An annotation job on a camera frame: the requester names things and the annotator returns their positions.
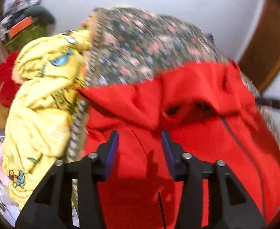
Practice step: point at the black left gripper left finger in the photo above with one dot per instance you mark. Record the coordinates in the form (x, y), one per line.
(50, 205)

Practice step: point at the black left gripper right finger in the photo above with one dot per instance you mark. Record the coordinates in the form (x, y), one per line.
(229, 203)

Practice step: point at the red hooded sweatshirt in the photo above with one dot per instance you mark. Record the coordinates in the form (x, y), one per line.
(140, 192)

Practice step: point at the brown wooden door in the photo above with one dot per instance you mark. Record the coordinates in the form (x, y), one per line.
(261, 60)

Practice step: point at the dark blue item beside bed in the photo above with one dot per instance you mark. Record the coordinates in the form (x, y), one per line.
(210, 37)

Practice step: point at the red plush item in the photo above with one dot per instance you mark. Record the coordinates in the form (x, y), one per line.
(8, 88)

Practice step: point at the yellow cartoon print garment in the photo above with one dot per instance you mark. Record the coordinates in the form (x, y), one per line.
(51, 71)

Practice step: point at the floral bedspread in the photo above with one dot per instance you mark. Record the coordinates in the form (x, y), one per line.
(174, 62)

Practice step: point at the orange box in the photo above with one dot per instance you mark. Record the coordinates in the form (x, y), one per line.
(17, 28)

